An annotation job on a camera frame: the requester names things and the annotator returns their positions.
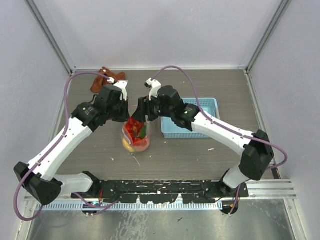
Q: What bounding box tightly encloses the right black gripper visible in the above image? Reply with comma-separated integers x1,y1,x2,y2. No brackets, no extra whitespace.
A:
132,92,174,124

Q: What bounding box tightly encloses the red strawberry bunch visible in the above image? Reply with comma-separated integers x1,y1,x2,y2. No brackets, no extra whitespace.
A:
123,117,151,152

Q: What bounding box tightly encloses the green grape bunch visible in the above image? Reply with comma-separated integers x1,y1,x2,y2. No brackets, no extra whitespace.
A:
138,125,148,139

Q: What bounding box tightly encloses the clear zip top bag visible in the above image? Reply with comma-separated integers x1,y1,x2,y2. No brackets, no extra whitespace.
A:
121,106,153,154

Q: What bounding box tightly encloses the yellow apple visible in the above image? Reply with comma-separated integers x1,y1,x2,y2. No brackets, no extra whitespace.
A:
122,138,135,153

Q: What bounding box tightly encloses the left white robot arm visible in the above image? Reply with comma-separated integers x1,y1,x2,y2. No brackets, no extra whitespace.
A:
14,80,130,206

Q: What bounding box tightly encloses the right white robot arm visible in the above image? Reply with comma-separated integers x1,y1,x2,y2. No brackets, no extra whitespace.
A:
132,85,274,197

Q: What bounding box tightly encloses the brown cloth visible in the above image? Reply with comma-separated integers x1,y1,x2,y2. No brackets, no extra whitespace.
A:
90,66,126,94

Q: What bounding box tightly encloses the light blue plastic basket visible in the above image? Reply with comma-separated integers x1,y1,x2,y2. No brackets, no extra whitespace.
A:
160,97,218,139

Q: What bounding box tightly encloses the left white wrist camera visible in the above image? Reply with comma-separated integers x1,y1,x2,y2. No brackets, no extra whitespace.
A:
107,77,128,101

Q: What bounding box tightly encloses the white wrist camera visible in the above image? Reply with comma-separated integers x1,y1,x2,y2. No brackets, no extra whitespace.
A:
144,78,162,101
107,77,128,101

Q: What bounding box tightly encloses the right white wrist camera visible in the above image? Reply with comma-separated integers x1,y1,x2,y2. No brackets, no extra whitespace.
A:
144,78,162,101

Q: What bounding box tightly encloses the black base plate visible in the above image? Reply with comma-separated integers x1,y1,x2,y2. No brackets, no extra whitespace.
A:
79,180,249,204

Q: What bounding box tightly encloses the aluminium frame post left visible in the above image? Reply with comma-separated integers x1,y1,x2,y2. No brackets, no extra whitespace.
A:
24,0,75,76

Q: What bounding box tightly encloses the aluminium frame post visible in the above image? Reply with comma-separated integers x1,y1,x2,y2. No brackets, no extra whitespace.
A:
244,0,292,74
24,0,75,76

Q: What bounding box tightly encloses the white slotted cable duct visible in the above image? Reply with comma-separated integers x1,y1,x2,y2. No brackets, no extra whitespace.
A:
43,201,223,211

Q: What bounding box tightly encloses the aluminium frame post right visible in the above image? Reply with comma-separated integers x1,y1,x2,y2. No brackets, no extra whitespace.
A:
244,0,292,74

